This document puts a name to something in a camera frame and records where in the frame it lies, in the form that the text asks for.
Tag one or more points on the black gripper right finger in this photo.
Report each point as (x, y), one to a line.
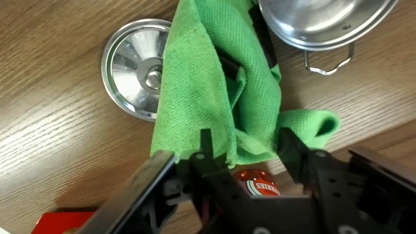
(294, 151)

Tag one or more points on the small silver pot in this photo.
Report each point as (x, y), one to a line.
(320, 21)

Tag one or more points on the red and white can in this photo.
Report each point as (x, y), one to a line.
(255, 182)

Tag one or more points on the silver pot lid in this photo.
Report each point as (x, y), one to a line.
(130, 60)

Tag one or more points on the green microfibre cloth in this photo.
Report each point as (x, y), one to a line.
(195, 86)

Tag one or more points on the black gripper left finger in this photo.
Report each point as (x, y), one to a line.
(207, 147)

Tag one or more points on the wooden box with red drawer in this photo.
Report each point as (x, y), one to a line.
(56, 222)

